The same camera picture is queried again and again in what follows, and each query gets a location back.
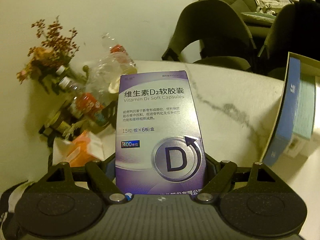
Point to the white patterned cushion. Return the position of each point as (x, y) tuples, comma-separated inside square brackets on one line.
[(270, 5)]

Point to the white marble desktop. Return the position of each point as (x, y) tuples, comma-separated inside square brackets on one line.
[(225, 100)]

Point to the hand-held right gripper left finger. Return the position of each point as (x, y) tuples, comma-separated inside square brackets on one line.
[(111, 170)]

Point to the dark green chair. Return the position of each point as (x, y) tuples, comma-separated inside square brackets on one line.
[(287, 35), (215, 25)]

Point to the blue medicine box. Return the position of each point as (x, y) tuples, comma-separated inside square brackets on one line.
[(282, 110)]

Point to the crumpled clear plastic bag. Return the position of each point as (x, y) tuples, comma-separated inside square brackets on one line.
[(102, 72)]

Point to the purple medicine box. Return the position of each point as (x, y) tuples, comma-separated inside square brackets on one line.
[(155, 120)]

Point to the red label drink bottle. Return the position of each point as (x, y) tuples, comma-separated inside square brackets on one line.
[(85, 102)]

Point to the dried flower bouquet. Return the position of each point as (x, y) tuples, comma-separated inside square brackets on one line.
[(52, 45)]

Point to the white capped clear bottle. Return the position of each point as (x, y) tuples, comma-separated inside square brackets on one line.
[(71, 87)]

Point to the clear plastic bottle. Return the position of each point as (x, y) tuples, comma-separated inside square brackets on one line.
[(120, 52)]

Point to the large beige cardboard box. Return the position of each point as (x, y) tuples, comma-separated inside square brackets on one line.
[(310, 67)]

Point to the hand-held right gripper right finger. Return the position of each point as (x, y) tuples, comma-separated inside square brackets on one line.
[(211, 167)]

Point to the orange tissue pack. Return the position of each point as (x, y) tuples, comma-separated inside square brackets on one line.
[(80, 150)]

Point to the small white capped bottle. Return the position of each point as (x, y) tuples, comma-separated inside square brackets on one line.
[(61, 70)]

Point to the glass jar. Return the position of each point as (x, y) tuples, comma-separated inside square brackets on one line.
[(58, 122)]

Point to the green cushion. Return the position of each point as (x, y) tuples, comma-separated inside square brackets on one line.
[(257, 17)]

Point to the teal topped white box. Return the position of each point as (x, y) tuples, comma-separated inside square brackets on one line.
[(303, 105)]

